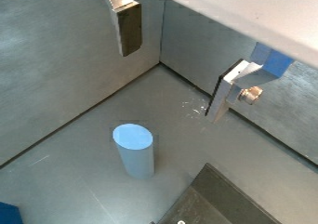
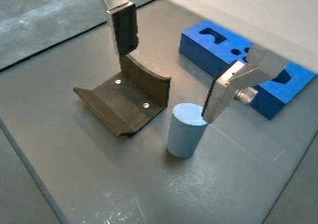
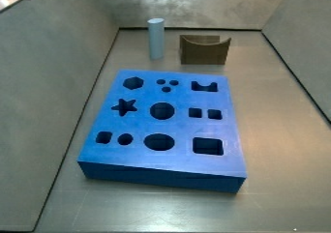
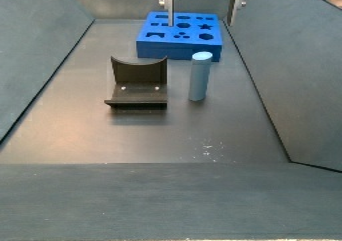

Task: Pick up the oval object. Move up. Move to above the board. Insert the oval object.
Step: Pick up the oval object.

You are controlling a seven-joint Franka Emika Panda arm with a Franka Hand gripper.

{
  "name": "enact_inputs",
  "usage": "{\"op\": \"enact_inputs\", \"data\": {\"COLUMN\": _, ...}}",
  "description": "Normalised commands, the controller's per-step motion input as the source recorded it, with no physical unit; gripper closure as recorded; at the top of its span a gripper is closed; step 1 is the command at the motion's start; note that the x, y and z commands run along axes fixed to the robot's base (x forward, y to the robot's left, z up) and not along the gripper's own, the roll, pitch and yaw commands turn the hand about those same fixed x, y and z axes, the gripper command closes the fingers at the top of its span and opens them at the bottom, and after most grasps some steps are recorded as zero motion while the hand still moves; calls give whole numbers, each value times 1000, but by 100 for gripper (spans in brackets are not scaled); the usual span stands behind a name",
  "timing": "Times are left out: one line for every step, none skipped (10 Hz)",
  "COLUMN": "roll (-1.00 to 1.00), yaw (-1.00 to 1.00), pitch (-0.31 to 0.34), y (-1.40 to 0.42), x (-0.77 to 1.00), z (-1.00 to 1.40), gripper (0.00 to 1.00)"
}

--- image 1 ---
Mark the dark grey curved holder block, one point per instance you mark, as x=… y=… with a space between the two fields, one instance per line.
x=213 y=201

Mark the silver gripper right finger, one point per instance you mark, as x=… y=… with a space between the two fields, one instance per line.
x=237 y=84

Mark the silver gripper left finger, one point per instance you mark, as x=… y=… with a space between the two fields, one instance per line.
x=125 y=12

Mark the light blue oval cylinder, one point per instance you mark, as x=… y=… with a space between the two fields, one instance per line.
x=133 y=142

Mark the blue foam shape board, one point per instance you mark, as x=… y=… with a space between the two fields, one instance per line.
x=9 y=214

